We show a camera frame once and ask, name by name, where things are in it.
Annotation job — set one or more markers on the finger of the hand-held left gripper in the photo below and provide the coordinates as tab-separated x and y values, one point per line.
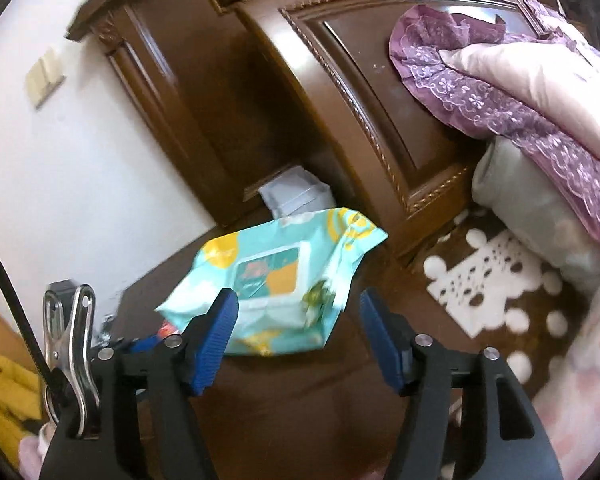
145	344

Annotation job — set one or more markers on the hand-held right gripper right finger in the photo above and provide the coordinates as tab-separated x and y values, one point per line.
380	340

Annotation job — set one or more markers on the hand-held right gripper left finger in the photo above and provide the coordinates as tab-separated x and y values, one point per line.
215	345

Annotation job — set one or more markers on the teal wet wipes pack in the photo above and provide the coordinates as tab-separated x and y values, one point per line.
280	270

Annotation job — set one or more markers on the person's left forearm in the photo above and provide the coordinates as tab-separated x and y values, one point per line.
32	455

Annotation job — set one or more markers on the metal spring clip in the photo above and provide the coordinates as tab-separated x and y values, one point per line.
80	350

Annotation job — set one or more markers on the dark wooden nightstand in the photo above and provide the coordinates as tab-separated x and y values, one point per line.
305	400

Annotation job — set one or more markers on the brown white-dotted bed sheet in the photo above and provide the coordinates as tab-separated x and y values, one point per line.
480	270

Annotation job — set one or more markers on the yellow cloth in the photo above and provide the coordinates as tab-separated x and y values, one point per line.
5	400

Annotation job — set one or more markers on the white cardboard box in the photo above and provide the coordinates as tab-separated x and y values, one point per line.
292	192

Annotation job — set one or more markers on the grey pillow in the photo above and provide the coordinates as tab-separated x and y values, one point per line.
520	200

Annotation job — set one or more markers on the pink patterned blanket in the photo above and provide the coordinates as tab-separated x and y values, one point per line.
590	360

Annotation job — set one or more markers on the carved wooden headboard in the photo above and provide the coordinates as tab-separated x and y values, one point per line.
230	85

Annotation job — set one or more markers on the purple lace-trimmed quilt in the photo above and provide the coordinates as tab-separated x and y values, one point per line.
505	95

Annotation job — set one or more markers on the beige wall switch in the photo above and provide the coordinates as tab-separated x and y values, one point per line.
44	77

